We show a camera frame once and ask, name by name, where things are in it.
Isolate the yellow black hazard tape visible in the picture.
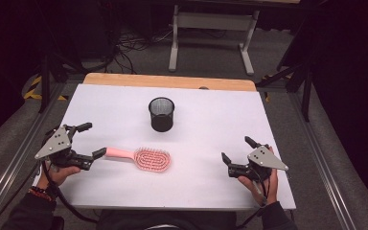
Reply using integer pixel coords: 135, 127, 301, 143
23, 75, 69, 102

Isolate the black mesh pen holder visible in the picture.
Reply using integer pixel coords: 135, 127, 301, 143
148, 97, 176, 133

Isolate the tangle of black floor cables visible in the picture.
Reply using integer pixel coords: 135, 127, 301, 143
106, 27, 175, 75

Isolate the person's right hand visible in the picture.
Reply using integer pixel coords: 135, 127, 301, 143
238, 170, 280, 207

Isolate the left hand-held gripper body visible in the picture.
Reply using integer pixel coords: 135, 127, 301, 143
34, 124, 94, 171

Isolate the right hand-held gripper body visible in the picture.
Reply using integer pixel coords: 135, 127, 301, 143
228, 145, 289, 182

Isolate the person's dark lap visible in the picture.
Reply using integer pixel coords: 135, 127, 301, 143
95, 209, 238, 230

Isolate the thick black cable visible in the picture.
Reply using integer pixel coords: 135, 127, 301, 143
40, 161, 101, 224

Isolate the person's left hand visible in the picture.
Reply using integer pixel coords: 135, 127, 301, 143
37, 161, 81, 191

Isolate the aluminium floor rail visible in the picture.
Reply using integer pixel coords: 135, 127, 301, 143
0, 81, 67, 230
287, 91, 357, 230

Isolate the pink hairbrush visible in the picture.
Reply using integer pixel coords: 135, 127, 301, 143
104, 146, 173, 173

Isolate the thin black cable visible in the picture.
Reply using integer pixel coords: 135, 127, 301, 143
235, 172, 271, 230

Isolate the black metal stand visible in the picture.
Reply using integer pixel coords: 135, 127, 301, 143
256, 44, 315, 123

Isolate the black tripod stand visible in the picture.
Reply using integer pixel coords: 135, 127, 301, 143
37, 32, 89, 114

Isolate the white table mat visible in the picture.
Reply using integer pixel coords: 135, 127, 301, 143
33, 83, 297, 212

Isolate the beaded bracelet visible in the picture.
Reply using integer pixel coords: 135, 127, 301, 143
28, 185, 55, 203

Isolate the grey metal table frame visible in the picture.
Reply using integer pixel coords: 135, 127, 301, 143
168, 4, 261, 77

